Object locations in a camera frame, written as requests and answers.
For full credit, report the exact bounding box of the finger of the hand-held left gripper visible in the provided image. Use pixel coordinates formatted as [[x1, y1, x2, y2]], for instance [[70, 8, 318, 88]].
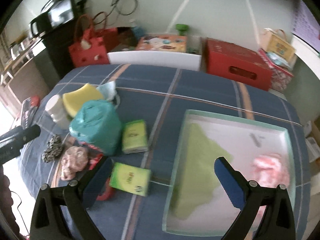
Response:
[[10, 125, 41, 147]]

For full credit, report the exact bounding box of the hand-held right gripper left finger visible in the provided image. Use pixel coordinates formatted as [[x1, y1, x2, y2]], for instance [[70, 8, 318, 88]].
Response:
[[30, 156, 114, 240]]

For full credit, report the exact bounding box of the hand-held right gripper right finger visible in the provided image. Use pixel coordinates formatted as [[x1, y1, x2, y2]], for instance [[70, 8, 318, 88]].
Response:
[[214, 156, 297, 240]]

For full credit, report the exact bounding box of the red tape roll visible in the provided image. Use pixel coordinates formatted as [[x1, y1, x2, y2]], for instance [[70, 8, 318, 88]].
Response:
[[96, 177, 116, 202]]

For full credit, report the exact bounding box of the red pink fluffy scrunchie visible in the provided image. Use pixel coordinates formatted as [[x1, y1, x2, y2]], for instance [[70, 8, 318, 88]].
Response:
[[86, 152, 104, 172]]

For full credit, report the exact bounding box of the black white spotted scrunchie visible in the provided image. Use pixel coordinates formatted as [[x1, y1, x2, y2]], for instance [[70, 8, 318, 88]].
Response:
[[43, 134, 63, 163]]

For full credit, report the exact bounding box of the pale pink scrunchie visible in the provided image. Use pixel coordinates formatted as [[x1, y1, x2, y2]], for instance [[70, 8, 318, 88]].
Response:
[[60, 146, 89, 182]]

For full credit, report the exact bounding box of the white tray box teal rim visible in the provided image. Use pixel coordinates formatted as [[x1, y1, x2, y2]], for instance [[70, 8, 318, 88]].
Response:
[[162, 109, 297, 234]]

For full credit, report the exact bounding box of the black red flat case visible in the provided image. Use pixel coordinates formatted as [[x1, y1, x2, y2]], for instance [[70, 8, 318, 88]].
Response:
[[19, 96, 41, 129]]

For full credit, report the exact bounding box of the white plastic bottle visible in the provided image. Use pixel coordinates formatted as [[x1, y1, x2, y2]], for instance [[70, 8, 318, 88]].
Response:
[[45, 94, 70, 130]]

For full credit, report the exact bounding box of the green cloth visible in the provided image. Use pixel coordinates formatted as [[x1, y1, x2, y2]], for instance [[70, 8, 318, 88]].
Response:
[[172, 122, 234, 220]]

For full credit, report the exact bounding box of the pink white fluffy scrunchie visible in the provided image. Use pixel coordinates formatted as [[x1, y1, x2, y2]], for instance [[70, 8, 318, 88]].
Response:
[[251, 154, 290, 215]]

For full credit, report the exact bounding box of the teal wet wipes pack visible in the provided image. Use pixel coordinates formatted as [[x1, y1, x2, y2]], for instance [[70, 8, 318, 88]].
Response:
[[69, 99, 123, 157]]

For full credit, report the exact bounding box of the yellow sponge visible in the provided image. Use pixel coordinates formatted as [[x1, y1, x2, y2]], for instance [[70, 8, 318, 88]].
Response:
[[62, 83, 105, 118]]

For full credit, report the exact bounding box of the wooden shelf rack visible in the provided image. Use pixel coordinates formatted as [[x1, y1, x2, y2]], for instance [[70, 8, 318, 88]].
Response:
[[0, 30, 45, 87]]

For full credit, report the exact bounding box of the black cabinet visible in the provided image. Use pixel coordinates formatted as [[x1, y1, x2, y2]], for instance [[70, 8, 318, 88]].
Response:
[[32, 25, 75, 80]]

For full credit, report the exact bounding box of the light blue face mask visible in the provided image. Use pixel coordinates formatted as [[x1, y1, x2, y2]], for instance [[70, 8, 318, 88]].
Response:
[[96, 81, 120, 105]]

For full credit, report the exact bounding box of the blue plaid bed sheet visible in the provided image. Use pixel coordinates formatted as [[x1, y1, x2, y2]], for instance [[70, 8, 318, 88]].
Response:
[[19, 64, 312, 240]]

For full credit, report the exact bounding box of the red handbag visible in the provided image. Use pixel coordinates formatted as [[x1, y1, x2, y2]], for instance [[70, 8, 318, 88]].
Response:
[[68, 11, 119, 68]]

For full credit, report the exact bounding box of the black kettle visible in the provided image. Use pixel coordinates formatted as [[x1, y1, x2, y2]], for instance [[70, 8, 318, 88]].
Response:
[[29, 12, 50, 39]]

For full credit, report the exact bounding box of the floral patterned box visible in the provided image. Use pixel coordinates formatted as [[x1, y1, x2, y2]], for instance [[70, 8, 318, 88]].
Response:
[[258, 49, 295, 92]]

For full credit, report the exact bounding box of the red cardboard box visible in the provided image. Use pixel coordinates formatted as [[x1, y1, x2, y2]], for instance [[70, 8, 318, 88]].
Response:
[[204, 38, 273, 92]]

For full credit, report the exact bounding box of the small black screen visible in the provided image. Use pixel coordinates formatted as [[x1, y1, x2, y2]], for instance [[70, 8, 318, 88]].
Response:
[[41, 0, 75, 29]]

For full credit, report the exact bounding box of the white foam board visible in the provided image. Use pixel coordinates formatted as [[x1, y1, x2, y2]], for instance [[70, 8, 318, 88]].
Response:
[[107, 50, 202, 72]]

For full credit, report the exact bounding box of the cream gift bag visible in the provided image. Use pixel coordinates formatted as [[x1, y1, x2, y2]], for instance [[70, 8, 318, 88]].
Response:
[[262, 28, 297, 62]]

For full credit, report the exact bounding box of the orange printed box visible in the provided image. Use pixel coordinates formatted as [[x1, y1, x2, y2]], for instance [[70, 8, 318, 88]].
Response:
[[135, 33, 188, 54]]

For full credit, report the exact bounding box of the green dumbbell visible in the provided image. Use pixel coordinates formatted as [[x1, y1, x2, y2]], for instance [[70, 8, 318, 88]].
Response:
[[175, 24, 190, 36]]

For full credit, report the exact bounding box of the purple wall calendar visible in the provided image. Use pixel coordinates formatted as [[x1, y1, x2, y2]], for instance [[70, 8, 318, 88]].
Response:
[[291, 1, 320, 37]]

